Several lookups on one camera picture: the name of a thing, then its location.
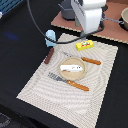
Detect yellow butter box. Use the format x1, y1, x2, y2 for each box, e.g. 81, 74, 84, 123
76, 40, 94, 51

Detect light blue milk carton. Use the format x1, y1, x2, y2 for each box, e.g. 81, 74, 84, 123
45, 30, 56, 47

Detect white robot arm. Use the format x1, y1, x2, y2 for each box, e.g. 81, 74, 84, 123
71, 0, 106, 34

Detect round wooden plate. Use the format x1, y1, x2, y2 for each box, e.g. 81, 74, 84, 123
58, 57, 86, 81

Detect beige woven placemat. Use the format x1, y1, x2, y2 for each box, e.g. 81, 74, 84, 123
17, 41, 118, 128

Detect brown stove board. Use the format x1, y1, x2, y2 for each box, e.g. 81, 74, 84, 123
51, 0, 128, 43

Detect beige bowl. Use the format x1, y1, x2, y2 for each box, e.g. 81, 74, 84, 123
121, 7, 128, 30

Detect fork with wooden handle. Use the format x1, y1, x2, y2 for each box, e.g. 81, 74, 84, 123
48, 72, 89, 91

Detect knife with wooden handle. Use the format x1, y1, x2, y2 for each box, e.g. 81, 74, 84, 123
61, 52, 101, 65

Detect grey pot with handles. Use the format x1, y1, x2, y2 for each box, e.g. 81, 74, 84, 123
59, 0, 75, 20

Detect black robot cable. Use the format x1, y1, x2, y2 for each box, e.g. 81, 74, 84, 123
25, 0, 106, 46

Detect grey saucepan with handle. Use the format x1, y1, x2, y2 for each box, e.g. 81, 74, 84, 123
101, 13, 124, 24

